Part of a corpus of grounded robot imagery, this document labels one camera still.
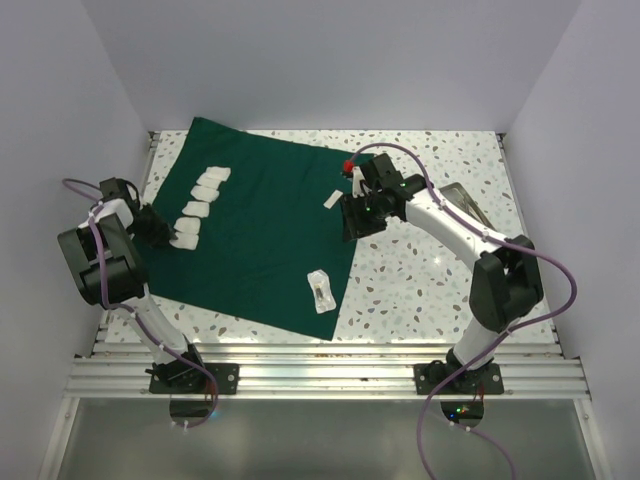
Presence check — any clear plastic blister pack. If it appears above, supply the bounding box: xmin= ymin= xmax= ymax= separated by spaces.
xmin=307 ymin=270 xmax=336 ymax=314

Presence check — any aluminium mounting rail frame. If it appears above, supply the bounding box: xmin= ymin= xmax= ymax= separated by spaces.
xmin=37 ymin=130 xmax=612 ymax=480

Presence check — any green surgical cloth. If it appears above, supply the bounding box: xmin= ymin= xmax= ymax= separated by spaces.
xmin=135 ymin=117 xmax=355 ymax=340

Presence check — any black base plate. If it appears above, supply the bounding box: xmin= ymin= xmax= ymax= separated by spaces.
xmin=413 ymin=361 xmax=505 ymax=396
xmin=148 ymin=363 xmax=240 ymax=395

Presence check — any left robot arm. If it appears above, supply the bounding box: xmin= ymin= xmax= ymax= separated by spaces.
xmin=57 ymin=177 xmax=216 ymax=396

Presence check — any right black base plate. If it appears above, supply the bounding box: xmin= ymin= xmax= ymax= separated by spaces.
xmin=413 ymin=361 xmax=505 ymax=396

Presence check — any white gauze pad bottom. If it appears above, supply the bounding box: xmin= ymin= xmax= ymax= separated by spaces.
xmin=169 ymin=232 xmax=199 ymax=251

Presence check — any metal instrument tray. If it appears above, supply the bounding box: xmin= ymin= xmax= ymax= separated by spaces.
xmin=440 ymin=182 xmax=494 ymax=229

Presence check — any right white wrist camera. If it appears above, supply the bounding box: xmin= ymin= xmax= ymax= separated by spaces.
xmin=342 ymin=160 xmax=370 ymax=198

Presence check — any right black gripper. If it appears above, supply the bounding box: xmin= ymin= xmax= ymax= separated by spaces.
xmin=341 ymin=189 xmax=388 ymax=242

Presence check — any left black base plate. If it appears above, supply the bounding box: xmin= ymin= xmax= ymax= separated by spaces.
xmin=148 ymin=363 xmax=240 ymax=395

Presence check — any small white paper packet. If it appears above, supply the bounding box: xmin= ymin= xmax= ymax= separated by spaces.
xmin=323 ymin=190 xmax=343 ymax=209

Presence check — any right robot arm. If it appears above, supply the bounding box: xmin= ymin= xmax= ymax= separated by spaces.
xmin=339 ymin=154 xmax=544 ymax=393

